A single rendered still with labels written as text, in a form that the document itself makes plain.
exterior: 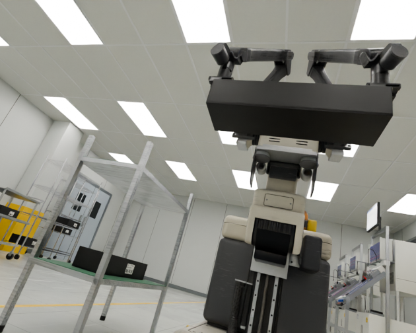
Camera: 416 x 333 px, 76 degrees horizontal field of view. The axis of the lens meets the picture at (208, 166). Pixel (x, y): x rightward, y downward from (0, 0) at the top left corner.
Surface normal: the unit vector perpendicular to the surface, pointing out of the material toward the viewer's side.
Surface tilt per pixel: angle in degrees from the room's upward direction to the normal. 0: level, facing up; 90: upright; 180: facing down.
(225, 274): 90
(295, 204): 98
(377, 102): 89
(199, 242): 90
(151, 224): 90
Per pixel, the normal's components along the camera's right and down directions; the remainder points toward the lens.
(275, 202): -0.24, -0.30
